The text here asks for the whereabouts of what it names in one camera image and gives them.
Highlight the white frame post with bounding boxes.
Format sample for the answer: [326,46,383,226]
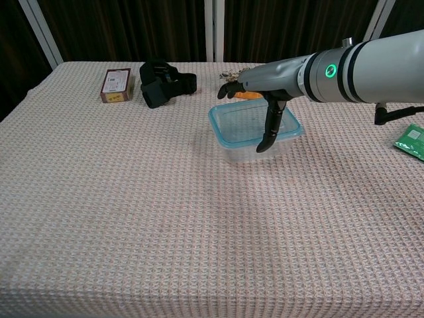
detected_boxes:
[18,0,64,69]
[204,0,225,63]
[362,0,397,44]

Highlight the black strap brace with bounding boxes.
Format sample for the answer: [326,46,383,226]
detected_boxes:
[138,59,198,109]

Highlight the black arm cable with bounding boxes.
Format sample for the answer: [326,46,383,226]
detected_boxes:
[374,102,424,125]

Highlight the green snack packet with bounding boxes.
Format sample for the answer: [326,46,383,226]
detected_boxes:
[392,123,424,162]

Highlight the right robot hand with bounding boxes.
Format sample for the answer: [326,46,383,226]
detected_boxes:
[217,54,311,153]

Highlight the blue plastic lid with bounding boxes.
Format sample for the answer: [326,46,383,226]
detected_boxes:
[207,99,305,150]

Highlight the beige waffle tablecloth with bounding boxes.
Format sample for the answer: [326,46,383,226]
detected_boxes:
[0,61,424,318]

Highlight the orange tape measure with keyring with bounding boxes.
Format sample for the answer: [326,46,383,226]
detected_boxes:
[219,68,262,100]

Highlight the clear plastic container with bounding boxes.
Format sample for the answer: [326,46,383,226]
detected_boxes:
[217,132,304,165]

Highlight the dark brown curtain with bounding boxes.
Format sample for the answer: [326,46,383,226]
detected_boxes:
[36,0,207,63]
[0,0,54,122]
[223,0,378,64]
[377,0,424,38]

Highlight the small brown cardboard box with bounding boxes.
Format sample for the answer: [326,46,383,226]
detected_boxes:
[99,68,135,104]

